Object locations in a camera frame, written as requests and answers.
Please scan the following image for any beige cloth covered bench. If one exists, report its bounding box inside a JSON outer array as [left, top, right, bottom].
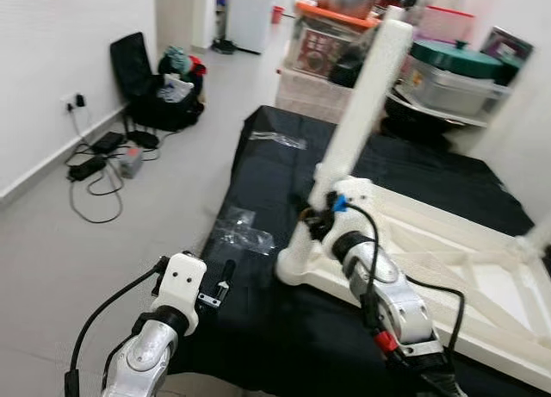
[[275, 65, 359, 123]]

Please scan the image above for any pink box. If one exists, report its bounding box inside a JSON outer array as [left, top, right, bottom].
[[418, 5, 477, 44]]

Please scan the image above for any red printed carton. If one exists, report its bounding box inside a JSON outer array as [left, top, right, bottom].
[[297, 27, 346, 76]]

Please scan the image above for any orange lidded storage box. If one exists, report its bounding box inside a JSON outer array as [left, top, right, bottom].
[[288, 1, 381, 78]]

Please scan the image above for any white plastic table top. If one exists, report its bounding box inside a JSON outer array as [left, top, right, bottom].
[[275, 177, 551, 391]]

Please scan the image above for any black folding chair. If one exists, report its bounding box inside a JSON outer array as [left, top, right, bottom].
[[109, 32, 206, 132]]

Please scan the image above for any black bag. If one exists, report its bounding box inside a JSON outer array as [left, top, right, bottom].
[[327, 35, 368, 89]]

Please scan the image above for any white fridge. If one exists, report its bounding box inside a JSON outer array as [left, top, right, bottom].
[[226, 0, 279, 54]]

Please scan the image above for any white plastic bag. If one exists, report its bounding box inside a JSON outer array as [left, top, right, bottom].
[[159, 74, 195, 104]]

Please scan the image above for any clear plastic storage box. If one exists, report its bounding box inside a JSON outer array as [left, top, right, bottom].
[[400, 61, 510, 119]]

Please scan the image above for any black power strip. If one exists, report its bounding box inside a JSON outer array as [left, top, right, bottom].
[[68, 156, 107, 182]]

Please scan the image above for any black wok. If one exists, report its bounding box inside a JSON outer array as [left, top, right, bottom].
[[383, 91, 471, 145]]

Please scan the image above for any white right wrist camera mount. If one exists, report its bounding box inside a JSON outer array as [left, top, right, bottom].
[[330, 177, 376, 222]]

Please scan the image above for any black power adapter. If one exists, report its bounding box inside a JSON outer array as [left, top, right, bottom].
[[90, 132, 127, 154]]

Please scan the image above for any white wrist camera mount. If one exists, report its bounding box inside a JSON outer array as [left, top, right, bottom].
[[330, 177, 376, 222], [158, 252, 208, 333]]

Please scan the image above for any green pot with lid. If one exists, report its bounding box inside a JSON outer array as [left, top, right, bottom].
[[412, 40, 505, 80]]

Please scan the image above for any green stuffed toy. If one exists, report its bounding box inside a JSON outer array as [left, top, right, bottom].
[[165, 46, 191, 71]]

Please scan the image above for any black tablecloth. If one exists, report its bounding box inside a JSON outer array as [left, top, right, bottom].
[[168, 104, 551, 397]]

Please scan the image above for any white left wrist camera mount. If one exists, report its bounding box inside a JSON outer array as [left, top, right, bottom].
[[158, 252, 208, 333]]

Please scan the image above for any black charger cable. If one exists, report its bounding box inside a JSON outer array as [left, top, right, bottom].
[[67, 106, 169, 225]]

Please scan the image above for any black wifi router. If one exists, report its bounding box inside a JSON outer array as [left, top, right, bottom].
[[127, 113, 161, 149]]

